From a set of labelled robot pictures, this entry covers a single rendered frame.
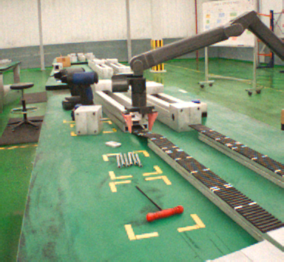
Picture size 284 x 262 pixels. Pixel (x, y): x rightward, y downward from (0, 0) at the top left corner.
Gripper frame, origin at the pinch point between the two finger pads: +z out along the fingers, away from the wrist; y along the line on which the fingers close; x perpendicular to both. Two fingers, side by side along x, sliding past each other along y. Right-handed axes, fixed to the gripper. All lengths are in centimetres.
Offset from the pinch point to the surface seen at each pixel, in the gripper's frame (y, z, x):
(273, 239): 2, -1, 81
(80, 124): 21.6, -2.4, -8.0
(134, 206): 19, 2, 54
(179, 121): -14.2, -2.3, 4.3
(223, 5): -350, -103, -506
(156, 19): -367, -100, -966
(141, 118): -2.1, -3.2, -4.7
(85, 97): 15.4, -8.8, -32.8
